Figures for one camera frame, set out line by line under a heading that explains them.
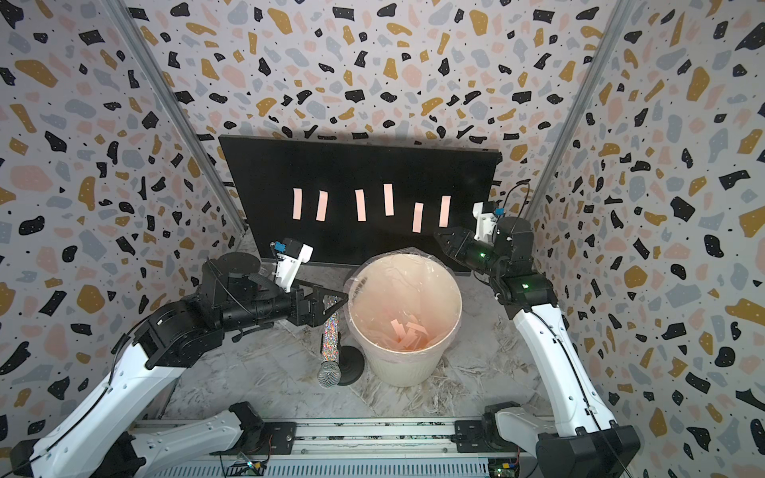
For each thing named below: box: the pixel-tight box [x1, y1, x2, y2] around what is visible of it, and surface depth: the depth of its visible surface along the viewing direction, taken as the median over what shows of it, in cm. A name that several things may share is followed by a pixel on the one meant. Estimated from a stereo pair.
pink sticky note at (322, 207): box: [315, 189, 329, 223], surface depth 73 cm
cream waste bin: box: [347, 252, 463, 388], surface depth 78 cm
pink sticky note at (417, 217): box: [412, 202, 425, 235], surface depth 73 cm
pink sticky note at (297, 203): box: [292, 187, 302, 221], surface depth 73 cm
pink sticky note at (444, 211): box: [438, 195, 452, 229], surface depth 72 cm
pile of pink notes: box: [390, 318, 430, 351], surface depth 85 cm
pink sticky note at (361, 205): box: [354, 189, 367, 223], surface depth 73 cm
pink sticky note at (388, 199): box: [383, 183, 395, 217], surface depth 71 cm
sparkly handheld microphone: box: [316, 294, 342, 389], surface depth 67 cm
